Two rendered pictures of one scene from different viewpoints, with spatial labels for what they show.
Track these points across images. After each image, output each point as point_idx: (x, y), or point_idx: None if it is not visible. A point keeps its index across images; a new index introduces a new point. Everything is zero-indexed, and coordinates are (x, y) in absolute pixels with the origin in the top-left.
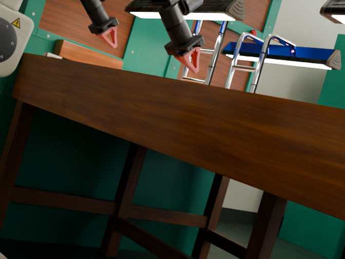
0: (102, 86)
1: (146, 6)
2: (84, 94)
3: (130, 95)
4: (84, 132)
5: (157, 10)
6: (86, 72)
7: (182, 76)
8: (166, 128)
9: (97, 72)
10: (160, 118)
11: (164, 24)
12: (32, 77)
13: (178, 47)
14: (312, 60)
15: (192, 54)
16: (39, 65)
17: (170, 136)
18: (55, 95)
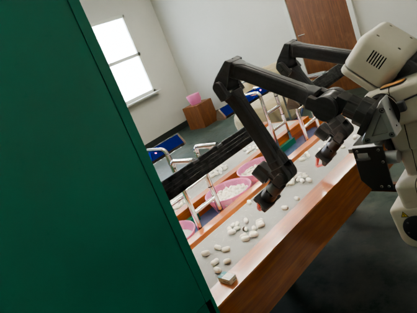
0: (322, 215)
1: (190, 181)
2: (313, 235)
3: (339, 197)
4: None
5: (340, 143)
6: (304, 225)
7: (195, 211)
8: (362, 187)
9: (313, 213)
10: (358, 187)
11: (337, 149)
12: (251, 301)
13: (333, 156)
14: (176, 148)
15: (318, 159)
16: (252, 284)
17: (365, 187)
18: (290, 271)
